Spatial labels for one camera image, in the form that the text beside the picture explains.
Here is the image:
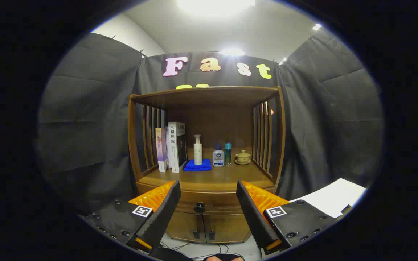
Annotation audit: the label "white bottle with blue cap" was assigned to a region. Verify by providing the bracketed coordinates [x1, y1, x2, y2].
[212, 143, 225, 167]

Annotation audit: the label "large ceiling light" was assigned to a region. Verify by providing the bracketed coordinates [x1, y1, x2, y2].
[178, 0, 256, 15]

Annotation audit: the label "wooden cabinet door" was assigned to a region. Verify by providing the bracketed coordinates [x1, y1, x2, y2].
[204, 214, 251, 243]
[165, 211, 206, 243]

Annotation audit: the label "white flat board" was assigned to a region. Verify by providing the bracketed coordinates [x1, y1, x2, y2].
[290, 178, 367, 219]

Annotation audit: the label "white thick book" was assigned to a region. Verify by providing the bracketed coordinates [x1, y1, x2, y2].
[168, 121, 187, 173]

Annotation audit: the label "purple book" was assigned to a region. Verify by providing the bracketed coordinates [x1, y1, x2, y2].
[155, 127, 169, 173]

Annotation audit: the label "blue folded cloth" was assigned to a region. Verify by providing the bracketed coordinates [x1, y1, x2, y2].
[184, 159, 212, 172]

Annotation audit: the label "brown wooden cabinet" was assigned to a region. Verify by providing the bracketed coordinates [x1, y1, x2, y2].
[127, 86, 286, 244]

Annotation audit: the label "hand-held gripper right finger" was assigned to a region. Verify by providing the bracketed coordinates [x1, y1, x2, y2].
[236, 180, 353, 255]

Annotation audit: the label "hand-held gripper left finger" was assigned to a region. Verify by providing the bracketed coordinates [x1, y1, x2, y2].
[80, 180, 181, 252]

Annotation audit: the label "black floor cables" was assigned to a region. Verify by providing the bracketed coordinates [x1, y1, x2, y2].
[160, 241, 231, 260]

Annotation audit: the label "brown wooden drawer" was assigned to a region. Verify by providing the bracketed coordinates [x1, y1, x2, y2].
[136, 181, 276, 215]

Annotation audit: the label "small ceiling light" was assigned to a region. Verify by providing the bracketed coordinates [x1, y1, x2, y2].
[219, 48, 245, 57]

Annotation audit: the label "white pump bottle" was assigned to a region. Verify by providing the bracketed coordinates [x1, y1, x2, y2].
[193, 134, 203, 165]

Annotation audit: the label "brown wooden countertop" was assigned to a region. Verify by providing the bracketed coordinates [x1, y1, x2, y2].
[138, 159, 276, 192]

